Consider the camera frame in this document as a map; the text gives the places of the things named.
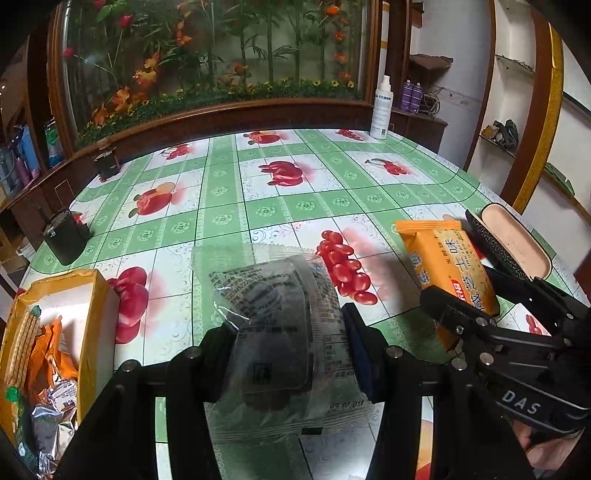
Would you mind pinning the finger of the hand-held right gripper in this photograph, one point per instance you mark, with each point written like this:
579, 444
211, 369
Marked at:
521, 288
452, 309

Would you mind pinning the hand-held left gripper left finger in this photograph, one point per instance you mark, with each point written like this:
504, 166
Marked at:
217, 344

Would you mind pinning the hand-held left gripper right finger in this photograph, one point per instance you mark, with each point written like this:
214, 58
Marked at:
358, 350

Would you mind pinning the yellow orange biscuit packet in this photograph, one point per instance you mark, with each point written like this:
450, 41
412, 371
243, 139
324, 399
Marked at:
438, 263

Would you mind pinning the clear packet of dark snack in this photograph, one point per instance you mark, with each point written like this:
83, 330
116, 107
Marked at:
277, 314

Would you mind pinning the yellow-rimmed white tray box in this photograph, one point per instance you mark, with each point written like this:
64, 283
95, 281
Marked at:
92, 323

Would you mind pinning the silver foil snack packet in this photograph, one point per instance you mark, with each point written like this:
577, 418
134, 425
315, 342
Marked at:
46, 424

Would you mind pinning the long cracker packet orange ends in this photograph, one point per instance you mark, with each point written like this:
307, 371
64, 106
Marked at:
25, 341

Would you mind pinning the person's right hand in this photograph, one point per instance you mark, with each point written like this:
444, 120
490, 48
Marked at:
545, 452

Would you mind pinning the open black glasses case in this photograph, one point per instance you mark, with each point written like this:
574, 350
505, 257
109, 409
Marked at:
512, 240

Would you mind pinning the green fruit print tablecloth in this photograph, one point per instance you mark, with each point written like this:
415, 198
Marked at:
277, 207

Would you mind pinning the dark tool bundle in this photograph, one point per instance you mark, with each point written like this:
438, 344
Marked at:
501, 136

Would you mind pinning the small white wrapped snack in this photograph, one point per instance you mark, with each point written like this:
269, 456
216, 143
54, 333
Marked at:
64, 394

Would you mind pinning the orange foil snack packet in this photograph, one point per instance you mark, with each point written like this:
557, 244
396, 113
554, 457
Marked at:
44, 337

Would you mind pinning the large black metal cylinder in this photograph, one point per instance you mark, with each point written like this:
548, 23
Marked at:
67, 240

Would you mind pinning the white spray bottle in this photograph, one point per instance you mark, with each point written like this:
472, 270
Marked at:
382, 115

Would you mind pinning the small black metal cylinder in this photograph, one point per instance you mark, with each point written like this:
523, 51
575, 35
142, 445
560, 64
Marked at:
107, 164

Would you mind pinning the purple spray can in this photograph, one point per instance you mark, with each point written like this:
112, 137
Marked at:
417, 99
406, 97

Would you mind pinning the dark green snack packet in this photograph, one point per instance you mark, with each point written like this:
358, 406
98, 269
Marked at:
16, 424

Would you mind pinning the dark wooden display cabinet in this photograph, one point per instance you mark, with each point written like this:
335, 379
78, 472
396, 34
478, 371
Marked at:
231, 120

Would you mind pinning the green label plastic bottle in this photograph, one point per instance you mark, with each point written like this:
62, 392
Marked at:
54, 143

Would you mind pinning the pink bottle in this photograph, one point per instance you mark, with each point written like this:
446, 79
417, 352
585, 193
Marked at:
21, 168

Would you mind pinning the glass display with artificial plants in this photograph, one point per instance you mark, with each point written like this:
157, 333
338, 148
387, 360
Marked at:
207, 46

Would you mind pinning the gold trimmed wooden frame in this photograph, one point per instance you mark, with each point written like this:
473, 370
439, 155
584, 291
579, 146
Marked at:
549, 92

